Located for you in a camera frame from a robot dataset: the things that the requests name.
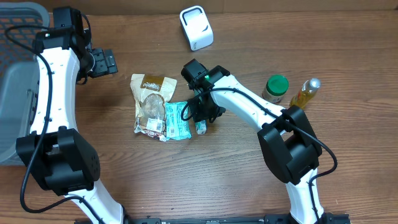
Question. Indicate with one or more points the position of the yellow dish soap bottle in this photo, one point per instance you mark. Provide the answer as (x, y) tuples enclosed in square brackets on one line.
[(306, 93)]

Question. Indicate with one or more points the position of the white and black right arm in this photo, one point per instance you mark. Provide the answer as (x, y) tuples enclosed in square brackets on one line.
[(287, 140)]

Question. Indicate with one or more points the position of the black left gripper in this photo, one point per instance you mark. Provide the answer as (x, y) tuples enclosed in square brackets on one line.
[(102, 68)]

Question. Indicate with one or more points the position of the small teal carton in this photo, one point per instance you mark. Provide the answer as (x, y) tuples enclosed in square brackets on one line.
[(201, 127)]

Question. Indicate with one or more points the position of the teal wipes packet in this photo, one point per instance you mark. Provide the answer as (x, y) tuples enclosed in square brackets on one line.
[(176, 127)]

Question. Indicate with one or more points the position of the white barcode scanner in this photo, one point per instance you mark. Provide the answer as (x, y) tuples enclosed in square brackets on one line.
[(196, 27)]

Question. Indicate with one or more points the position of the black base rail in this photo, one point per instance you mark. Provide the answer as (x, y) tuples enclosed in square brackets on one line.
[(327, 218)]

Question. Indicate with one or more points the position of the grey plastic mesh basket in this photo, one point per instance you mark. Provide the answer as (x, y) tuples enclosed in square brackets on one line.
[(19, 75)]

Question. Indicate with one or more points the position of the green lid jar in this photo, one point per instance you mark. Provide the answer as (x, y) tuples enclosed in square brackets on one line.
[(275, 88)]

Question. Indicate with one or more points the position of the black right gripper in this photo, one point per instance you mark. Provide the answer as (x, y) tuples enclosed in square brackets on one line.
[(197, 106)]

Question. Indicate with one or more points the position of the brown snack bag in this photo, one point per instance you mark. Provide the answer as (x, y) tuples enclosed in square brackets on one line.
[(151, 93)]

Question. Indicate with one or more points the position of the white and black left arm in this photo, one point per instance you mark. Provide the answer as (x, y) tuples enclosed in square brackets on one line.
[(55, 154)]

